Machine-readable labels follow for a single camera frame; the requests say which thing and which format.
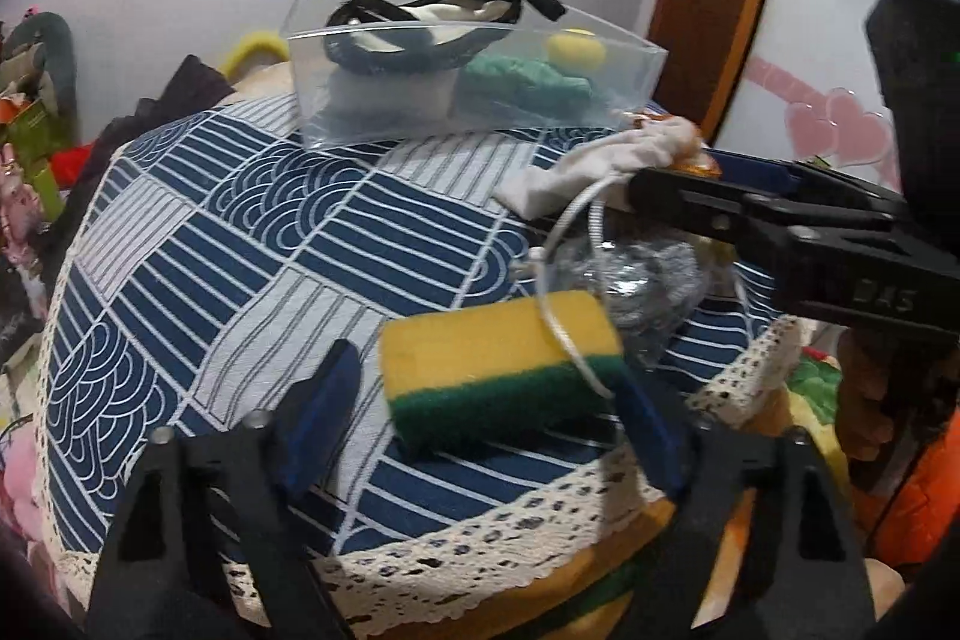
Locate colourful floral blanket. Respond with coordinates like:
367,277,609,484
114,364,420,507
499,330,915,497
517,346,908,640

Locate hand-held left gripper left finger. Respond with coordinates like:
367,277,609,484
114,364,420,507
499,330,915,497
96,338,364,640

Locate yellow green scrubbing sponge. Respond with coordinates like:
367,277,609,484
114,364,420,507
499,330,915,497
379,291,625,450

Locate green carton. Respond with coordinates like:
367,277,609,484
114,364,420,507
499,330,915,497
0,94,67,217

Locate blue patterned tablecloth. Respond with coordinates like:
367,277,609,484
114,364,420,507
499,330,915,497
34,85,811,627

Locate grey plush toy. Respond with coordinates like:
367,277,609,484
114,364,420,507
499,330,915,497
0,11,77,120

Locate clear plastic box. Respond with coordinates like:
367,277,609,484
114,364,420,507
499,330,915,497
287,0,670,148

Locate orange patterned soft item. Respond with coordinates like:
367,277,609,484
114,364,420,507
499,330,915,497
624,111,722,180

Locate steel wool in clear bag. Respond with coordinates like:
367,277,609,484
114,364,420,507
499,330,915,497
514,173,751,397

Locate round yellow sponge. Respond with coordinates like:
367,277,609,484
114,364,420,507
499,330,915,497
545,31,607,71

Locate white cloth pouch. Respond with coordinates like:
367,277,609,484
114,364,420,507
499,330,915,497
495,119,706,218

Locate black and white cloth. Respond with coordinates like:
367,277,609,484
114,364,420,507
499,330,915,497
322,0,565,75

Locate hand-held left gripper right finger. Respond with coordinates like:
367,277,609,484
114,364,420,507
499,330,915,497
611,377,880,640

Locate person's right hand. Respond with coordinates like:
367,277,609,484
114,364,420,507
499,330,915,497
834,331,905,465

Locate yellow curved tube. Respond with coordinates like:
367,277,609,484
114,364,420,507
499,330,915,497
220,30,290,79

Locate pink heart wall decal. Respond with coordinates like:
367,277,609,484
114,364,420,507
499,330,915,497
746,55,895,165

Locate dark clothes pile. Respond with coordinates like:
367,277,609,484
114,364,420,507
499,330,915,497
82,53,235,191

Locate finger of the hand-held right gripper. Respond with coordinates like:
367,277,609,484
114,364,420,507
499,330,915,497
626,167,897,270
705,149,905,210

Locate green knitted cloth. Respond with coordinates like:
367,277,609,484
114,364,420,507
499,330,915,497
459,53,595,112

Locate orange garment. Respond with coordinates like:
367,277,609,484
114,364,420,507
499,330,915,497
874,419,960,585

